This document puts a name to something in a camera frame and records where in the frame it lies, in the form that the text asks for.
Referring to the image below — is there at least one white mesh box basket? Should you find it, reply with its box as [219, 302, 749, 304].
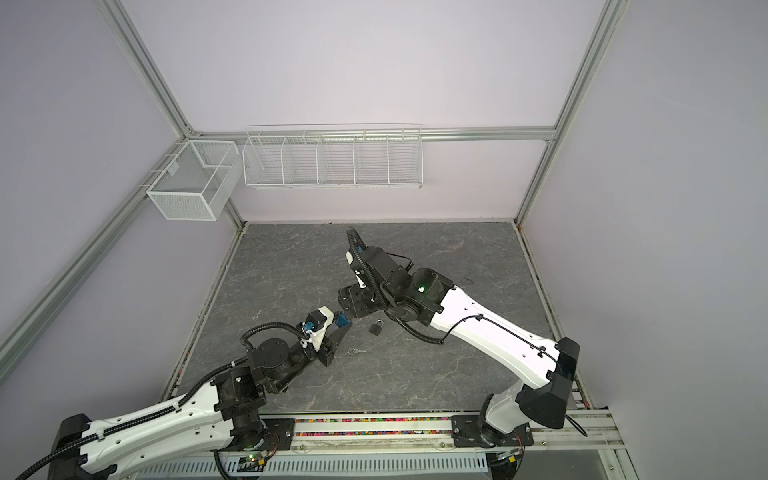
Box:
[148, 140, 242, 222]

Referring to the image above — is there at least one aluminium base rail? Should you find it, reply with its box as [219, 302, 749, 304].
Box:
[107, 383, 637, 480]

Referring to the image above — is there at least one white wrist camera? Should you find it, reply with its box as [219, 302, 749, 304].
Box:
[346, 251, 367, 289]
[301, 306, 335, 352]

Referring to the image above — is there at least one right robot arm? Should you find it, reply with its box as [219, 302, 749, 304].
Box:
[338, 228, 580, 447]

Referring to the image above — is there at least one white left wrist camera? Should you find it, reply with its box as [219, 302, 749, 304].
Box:
[301, 306, 335, 352]

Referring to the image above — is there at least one aluminium enclosure frame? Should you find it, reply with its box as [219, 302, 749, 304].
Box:
[0, 0, 631, 480]

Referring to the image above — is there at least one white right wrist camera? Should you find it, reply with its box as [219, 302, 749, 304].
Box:
[346, 251, 367, 289]

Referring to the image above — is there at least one blue padlock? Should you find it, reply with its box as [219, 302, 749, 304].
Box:
[334, 311, 351, 329]

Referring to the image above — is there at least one dark grey padlock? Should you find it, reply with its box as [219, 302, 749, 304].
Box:
[369, 321, 384, 336]

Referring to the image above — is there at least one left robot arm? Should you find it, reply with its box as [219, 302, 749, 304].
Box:
[19, 319, 351, 479]

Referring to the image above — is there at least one white wire shelf basket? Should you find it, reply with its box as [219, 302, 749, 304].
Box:
[242, 123, 424, 188]

